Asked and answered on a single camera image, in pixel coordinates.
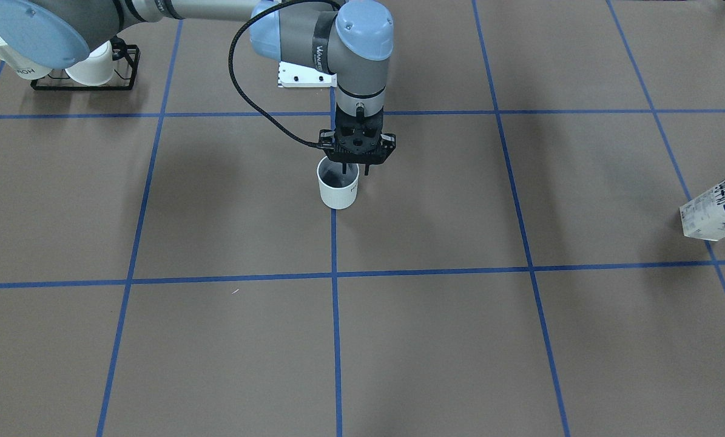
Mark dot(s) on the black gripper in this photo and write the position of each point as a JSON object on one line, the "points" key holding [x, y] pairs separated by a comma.
{"points": [[389, 144]]}

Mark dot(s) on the white mug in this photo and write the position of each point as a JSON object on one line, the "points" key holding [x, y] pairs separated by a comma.
{"points": [[337, 191]]}

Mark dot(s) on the milk carton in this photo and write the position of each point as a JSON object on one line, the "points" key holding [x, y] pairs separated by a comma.
{"points": [[703, 218]]}

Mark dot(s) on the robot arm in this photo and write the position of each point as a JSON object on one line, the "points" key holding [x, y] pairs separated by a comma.
{"points": [[354, 41]]}

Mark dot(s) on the white cup lower rack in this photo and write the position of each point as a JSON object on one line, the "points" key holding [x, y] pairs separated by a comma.
{"points": [[97, 69]]}

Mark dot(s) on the white cup rack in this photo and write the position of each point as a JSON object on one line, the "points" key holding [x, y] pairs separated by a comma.
{"points": [[97, 69], [22, 66]]}

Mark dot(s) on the white cup upper rack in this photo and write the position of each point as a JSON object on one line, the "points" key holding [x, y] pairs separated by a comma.
{"points": [[22, 66]]}

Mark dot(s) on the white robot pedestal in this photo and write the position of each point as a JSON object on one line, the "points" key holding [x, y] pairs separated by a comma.
{"points": [[300, 77]]}

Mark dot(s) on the black wire cup rack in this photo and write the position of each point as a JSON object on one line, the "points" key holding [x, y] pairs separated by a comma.
{"points": [[127, 59]]}

